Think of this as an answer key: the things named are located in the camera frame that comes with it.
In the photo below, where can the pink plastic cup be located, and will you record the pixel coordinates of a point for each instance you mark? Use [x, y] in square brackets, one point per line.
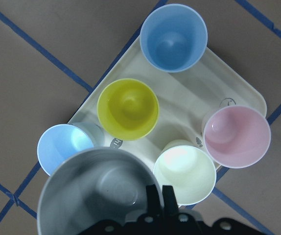
[236, 136]

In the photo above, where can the blue cup near tray corner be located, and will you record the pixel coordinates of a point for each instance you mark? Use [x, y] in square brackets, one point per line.
[61, 141]

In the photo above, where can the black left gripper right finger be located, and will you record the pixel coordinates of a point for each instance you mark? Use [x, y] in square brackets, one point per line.
[170, 204]

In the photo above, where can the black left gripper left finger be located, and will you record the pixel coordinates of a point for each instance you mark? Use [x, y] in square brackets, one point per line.
[153, 201]

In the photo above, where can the yellow plastic cup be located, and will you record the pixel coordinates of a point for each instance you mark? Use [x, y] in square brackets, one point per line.
[128, 109]

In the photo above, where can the grey plastic cup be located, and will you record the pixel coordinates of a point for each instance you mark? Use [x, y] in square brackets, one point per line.
[93, 185]

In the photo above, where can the pale green plastic cup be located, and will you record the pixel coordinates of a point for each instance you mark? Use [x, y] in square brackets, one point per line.
[188, 169]

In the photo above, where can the blue cup middle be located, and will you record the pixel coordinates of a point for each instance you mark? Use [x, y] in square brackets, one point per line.
[173, 38]

